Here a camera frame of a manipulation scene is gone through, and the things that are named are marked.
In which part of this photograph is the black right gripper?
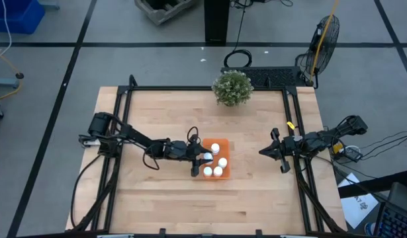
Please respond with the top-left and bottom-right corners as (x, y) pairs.
(258, 128), (298, 174)

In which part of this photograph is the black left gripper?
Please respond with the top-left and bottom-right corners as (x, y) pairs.
(165, 138), (213, 177)

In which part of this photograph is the orange plastic basket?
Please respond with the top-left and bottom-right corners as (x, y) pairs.
(201, 138), (231, 181)

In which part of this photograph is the green potted plant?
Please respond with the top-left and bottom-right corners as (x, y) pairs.
(211, 69), (255, 108)

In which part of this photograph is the black perforated panel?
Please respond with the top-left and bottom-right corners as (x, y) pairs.
(220, 65), (306, 89)

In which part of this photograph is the black power adapter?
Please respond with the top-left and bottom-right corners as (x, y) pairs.
(332, 141), (363, 163)

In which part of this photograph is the white paper sheet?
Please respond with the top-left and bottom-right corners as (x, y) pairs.
(337, 172), (379, 229)

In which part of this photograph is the black bar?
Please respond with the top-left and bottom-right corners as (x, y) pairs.
(337, 169), (407, 199)

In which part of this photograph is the blue round cup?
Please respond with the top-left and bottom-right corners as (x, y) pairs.
(364, 221), (378, 236)

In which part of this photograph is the black floor fan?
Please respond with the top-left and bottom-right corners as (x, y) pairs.
(294, 15), (341, 89)

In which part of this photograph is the black column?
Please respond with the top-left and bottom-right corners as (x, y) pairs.
(204, 0), (231, 44)

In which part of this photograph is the black backlit keyboard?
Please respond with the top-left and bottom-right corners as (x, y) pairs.
(375, 201), (407, 238)

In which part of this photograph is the grey pallet box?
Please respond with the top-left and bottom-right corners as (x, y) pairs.
(134, 0), (197, 26)

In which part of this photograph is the grey stand base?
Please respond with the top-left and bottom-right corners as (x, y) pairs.
(0, 77), (21, 89)

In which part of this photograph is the grey stand foot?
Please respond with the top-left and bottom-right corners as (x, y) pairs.
(37, 0), (61, 11)

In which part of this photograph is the blue plastic bin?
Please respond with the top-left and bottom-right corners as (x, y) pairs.
(0, 0), (46, 34)

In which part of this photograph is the black metal table frame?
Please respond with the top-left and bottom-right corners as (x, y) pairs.
(66, 74), (348, 234)

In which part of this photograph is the black coiled cable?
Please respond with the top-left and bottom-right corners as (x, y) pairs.
(223, 0), (253, 69)

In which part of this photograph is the black floor cable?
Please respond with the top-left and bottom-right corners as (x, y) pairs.
(360, 128), (407, 151)
(360, 137), (407, 162)

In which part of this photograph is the yellow cable at fan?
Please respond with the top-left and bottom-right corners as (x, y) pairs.
(309, 0), (339, 83)

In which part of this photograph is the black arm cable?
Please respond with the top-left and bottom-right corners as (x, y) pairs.
(69, 153), (105, 229)

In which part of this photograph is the yellow floor cable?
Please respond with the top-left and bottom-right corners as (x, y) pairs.
(0, 46), (23, 103)

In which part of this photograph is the white thin cable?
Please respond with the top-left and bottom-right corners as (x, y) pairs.
(0, 0), (13, 62)

